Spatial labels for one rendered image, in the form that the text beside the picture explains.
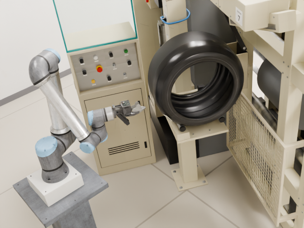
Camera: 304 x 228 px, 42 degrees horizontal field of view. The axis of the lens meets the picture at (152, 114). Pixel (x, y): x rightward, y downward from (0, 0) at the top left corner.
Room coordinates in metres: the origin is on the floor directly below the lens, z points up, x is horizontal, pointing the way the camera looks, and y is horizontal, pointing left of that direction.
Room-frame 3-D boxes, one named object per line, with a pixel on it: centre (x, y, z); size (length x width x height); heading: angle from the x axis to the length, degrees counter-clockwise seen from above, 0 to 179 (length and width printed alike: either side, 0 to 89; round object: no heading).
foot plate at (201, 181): (2.56, -0.25, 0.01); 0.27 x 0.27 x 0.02; 8
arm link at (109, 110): (2.13, 0.27, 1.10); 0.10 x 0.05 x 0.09; 8
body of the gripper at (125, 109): (2.14, 0.19, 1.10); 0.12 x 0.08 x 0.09; 98
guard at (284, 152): (2.13, -0.66, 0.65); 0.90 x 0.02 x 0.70; 8
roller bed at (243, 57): (2.58, -0.65, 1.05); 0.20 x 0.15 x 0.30; 8
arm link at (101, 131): (2.10, 0.36, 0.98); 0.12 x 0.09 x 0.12; 154
